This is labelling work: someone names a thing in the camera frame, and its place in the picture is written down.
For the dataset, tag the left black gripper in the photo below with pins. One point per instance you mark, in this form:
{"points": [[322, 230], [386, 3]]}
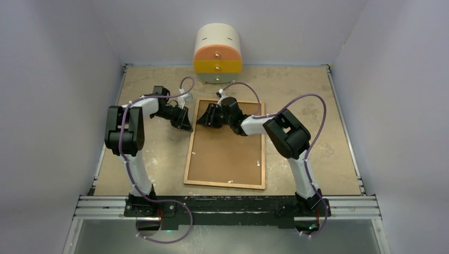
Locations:
{"points": [[182, 122]]}

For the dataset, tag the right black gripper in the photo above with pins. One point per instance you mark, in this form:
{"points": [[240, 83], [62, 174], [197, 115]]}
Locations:
{"points": [[208, 120]]}

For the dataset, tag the brown backing board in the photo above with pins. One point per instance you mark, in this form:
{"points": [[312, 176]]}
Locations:
{"points": [[228, 154]]}

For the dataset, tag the wooden picture frame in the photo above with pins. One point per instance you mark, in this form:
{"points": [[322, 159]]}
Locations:
{"points": [[261, 157]]}

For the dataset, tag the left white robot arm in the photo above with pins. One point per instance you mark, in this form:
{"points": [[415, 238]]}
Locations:
{"points": [[125, 136]]}

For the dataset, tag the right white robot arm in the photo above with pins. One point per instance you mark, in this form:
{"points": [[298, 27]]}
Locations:
{"points": [[289, 136]]}

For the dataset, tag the round drawer cabinet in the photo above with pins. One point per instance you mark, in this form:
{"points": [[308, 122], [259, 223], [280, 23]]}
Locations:
{"points": [[217, 55]]}

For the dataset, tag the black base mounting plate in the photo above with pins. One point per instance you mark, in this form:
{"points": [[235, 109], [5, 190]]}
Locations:
{"points": [[284, 212]]}

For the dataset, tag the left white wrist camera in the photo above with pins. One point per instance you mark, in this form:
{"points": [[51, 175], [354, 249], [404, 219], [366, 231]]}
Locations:
{"points": [[186, 98]]}

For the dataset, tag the aluminium rail frame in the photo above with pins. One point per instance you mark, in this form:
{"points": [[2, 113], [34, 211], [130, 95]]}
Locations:
{"points": [[106, 201]]}

